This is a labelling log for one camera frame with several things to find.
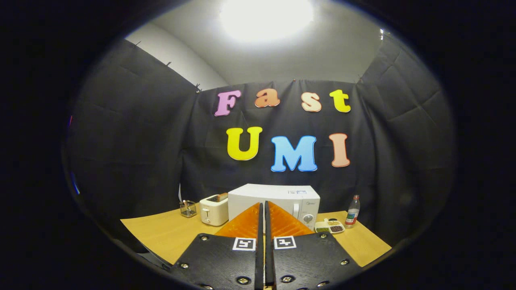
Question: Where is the bright ceiling light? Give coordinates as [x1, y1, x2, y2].
[220, 0, 315, 41]

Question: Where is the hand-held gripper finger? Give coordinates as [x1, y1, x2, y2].
[264, 200, 363, 290]
[170, 202, 264, 290]

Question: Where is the wire mesh holder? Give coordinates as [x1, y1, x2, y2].
[180, 200, 198, 218]

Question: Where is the cream pop-up toaster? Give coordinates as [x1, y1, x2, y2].
[200, 193, 229, 226]

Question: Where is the clear plastic water bottle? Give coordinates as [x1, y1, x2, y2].
[345, 195, 361, 229]

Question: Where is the white toaster oven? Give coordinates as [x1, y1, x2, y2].
[228, 184, 321, 231]

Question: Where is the white divided bean dish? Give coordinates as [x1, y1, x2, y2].
[314, 218, 345, 234]

